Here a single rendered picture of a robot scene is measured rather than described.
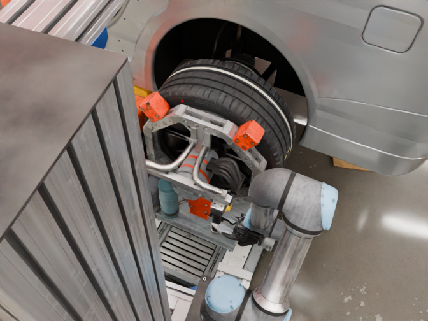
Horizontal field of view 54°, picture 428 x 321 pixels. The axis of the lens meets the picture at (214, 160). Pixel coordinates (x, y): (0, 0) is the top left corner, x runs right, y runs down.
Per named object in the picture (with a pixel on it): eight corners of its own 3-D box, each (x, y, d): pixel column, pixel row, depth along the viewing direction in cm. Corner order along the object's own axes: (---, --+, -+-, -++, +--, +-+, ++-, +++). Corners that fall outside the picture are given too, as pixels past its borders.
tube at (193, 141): (198, 144, 170) (198, 128, 162) (176, 181, 160) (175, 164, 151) (160, 130, 174) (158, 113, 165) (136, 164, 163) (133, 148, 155)
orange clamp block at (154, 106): (171, 106, 170) (156, 90, 166) (162, 119, 166) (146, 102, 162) (162, 110, 175) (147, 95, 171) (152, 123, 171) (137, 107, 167)
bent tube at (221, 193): (243, 162, 166) (246, 146, 157) (223, 200, 155) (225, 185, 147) (203, 146, 170) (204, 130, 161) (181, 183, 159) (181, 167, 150)
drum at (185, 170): (220, 169, 188) (221, 149, 176) (200, 206, 176) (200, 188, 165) (192, 158, 191) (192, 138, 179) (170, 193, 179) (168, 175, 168)
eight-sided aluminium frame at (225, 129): (256, 208, 200) (274, 136, 156) (251, 219, 196) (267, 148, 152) (156, 167, 211) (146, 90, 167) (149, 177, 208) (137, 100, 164)
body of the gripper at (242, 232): (239, 211, 161) (269, 223, 159) (237, 221, 168) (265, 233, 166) (232, 227, 157) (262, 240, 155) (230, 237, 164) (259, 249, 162)
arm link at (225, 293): (213, 280, 143) (215, 265, 132) (249, 297, 140) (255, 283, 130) (198, 313, 137) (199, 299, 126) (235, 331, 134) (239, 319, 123)
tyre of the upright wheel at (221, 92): (259, 179, 227) (325, 114, 171) (243, 214, 214) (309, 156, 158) (155, 116, 223) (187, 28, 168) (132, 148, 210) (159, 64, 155)
